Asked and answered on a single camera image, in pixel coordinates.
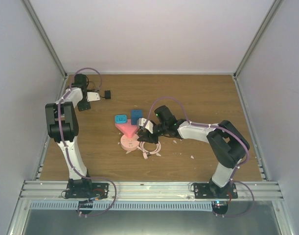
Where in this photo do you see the light blue plug adapter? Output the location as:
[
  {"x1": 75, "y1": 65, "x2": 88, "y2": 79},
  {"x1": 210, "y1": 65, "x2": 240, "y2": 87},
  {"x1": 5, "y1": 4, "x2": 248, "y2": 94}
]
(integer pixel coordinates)
[{"x1": 115, "y1": 114, "x2": 127, "y2": 124}]

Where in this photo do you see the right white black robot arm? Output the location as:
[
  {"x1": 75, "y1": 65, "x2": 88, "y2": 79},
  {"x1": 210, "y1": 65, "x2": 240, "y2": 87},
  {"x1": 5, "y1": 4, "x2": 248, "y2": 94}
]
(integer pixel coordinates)
[{"x1": 137, "y1": 105, "x2": 250, "y2": 198}]

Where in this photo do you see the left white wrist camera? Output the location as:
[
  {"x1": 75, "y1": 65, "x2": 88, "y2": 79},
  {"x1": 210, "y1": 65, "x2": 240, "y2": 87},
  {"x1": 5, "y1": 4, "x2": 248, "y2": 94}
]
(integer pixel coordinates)
[{"x1": 87, "y1": 92, "x2": 101, "y2": 102}]

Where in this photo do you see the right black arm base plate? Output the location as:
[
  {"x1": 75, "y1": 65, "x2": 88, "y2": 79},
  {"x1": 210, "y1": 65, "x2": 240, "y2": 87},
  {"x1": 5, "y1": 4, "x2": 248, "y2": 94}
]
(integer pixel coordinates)
[{"x1": 190, "y1": 181, "x2": 238, "y2": 199}]

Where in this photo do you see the black plug adapter with cable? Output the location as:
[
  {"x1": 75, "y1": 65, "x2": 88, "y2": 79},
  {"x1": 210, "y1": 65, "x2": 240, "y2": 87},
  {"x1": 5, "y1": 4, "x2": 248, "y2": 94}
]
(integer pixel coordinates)
[{"x1": 87, "y1": 81, "x2": 111, "y2": 99}]

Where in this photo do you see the grey slotted cable duct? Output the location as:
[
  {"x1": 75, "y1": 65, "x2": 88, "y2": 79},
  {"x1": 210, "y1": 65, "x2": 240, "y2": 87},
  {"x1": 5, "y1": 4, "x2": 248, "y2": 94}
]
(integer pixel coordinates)
[{"x1": 30, "y1": 200, "x2": 212, "y2": 212}]

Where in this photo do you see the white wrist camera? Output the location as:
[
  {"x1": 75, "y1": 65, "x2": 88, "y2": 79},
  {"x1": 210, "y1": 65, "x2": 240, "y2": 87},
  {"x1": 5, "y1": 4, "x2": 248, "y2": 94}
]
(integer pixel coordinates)
[
  {"x1": 137, "y1": 117, "x2": 154, "y2": 134},
  {"x1": 87, "y1": 92, "x2": 101, "y2": 102}
]

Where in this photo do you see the dark blue cube socket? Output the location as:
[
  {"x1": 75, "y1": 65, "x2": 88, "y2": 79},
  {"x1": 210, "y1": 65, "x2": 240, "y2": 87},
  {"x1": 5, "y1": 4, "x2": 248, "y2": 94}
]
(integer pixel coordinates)
[{"x1": 131, "y1": 109, "x2": 143, "y2": 125}]

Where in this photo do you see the pink power strip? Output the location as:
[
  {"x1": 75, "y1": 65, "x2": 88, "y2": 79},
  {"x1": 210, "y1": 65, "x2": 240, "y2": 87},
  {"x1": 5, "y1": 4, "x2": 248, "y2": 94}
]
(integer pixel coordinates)
[{"x1": 115, "y1": 119, "x2": 139, "y2": 151}]

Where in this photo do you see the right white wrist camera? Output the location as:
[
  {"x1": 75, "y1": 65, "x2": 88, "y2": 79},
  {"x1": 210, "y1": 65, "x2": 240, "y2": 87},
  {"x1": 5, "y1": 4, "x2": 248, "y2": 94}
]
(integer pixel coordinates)
[{"x1": 137, "y1": 117, "x2": 154, "y2": 134}]

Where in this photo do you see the aluminium front rail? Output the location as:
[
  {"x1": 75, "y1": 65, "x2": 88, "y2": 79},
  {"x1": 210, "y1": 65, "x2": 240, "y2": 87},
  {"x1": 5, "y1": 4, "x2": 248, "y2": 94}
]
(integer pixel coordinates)
[{"x1": 19, "y1": 181, "x2": 284, "y2": 201}]

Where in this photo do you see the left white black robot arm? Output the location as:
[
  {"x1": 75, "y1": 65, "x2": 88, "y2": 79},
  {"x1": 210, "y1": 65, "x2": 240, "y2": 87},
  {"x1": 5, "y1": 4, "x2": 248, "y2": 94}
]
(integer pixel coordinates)
[{"x1": 45, "y1": 73, "x2": 100, "y2": 181}]

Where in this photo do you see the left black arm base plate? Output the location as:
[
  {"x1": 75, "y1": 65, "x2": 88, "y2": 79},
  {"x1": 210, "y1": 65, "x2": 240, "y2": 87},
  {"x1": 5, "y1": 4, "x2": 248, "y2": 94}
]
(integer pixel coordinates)
[{"x1": 62, "y1": 179, "x2": 109, "y2": 200}]

